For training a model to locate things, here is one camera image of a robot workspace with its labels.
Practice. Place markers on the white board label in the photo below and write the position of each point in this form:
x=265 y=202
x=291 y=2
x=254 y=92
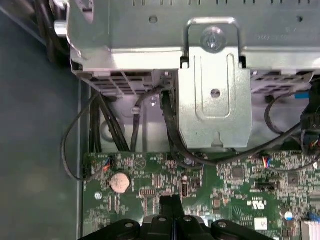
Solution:
x=261 y=223

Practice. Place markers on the green motherboard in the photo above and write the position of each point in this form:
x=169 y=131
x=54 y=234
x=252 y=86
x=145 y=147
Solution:
x=207 y=180

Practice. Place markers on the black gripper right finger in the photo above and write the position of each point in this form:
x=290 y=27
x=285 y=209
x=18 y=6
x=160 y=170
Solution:
x=190 y=230

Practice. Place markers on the round silver capacitor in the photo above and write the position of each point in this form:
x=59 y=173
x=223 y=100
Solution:
x=288 y=215

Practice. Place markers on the black square chip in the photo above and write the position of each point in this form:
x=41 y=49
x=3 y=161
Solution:
x=237 y=172
x=293 y=178

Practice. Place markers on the silver metal disk bay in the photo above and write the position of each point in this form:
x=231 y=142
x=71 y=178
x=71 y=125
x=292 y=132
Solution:
x=140 y=30

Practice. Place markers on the round coin battery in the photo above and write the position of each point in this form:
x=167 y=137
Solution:
x=120 y=183

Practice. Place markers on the PC case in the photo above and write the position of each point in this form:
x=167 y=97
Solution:
x=37 y=125

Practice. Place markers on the silver motherboard screw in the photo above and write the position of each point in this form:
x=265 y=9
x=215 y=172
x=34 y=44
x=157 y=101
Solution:
x=98 y=195

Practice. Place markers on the silver bracket screw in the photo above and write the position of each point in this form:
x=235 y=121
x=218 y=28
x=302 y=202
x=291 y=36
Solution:
x=212 y=40

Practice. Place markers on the internal USB port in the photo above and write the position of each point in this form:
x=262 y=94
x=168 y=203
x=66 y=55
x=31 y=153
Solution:
x=185 y=190

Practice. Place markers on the silver metal bay bracket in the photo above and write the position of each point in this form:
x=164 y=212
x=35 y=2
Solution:
x=215 y=120

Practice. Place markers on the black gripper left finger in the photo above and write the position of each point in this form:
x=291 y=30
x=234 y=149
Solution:
x=160 y=230

